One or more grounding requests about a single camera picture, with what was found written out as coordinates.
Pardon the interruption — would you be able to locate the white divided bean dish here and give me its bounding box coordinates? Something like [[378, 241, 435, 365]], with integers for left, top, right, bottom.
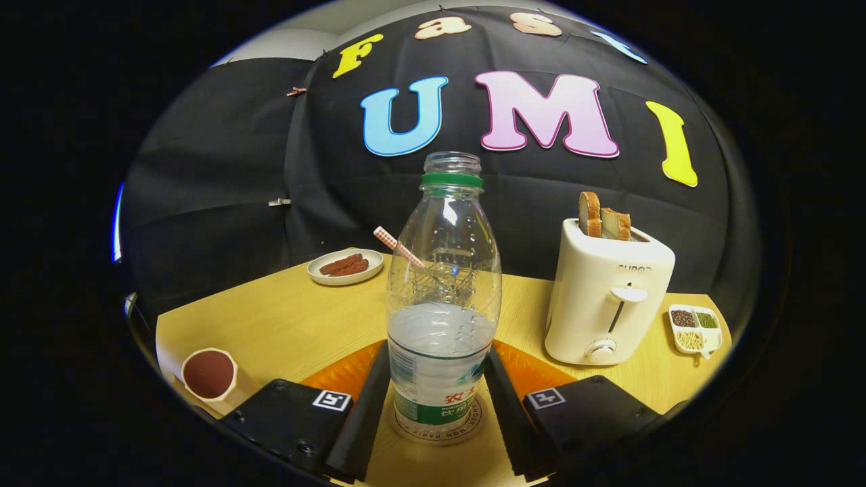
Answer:
[[668, 304, 723, 359]]

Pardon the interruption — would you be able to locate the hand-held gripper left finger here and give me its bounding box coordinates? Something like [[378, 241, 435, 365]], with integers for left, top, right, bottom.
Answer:
[[219, 340, 392, 484]]

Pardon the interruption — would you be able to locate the white round plate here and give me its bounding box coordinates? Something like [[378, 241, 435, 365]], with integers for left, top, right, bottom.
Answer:
[[306, 248, 384, 286]]

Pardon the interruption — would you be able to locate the checked paper straw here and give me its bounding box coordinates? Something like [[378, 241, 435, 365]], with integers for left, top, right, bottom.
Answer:
[[373, 226, 426, 269]]

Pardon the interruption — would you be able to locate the round cork coaster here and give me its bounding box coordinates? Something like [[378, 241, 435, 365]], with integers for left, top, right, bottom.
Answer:
[[387, 396, 484, 446]]

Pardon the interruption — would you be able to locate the white toaster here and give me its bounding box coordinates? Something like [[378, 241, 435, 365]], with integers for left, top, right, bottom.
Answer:
[[544, 218, 676, 367]]

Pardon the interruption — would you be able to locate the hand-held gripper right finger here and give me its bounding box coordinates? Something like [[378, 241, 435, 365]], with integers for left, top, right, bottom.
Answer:
[[483, 340, 662, 483]]

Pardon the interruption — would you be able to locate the wooden table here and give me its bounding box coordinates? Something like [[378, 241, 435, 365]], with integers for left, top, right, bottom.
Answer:
[[154, 247, 735, 487]]

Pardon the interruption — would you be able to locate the toast slice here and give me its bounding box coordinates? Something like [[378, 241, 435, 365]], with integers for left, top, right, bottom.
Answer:
[[578, 191, 603, 238], [601, 208, 632, 241]]

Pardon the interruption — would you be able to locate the cream cup with wooden handle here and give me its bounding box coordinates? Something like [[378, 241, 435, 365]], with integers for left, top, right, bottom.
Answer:
[[180, 347, 239, 415]]

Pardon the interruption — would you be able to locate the clear plastic juice bottle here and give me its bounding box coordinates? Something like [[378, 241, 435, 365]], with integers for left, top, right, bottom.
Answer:
[[386, 152, 503, 437]]

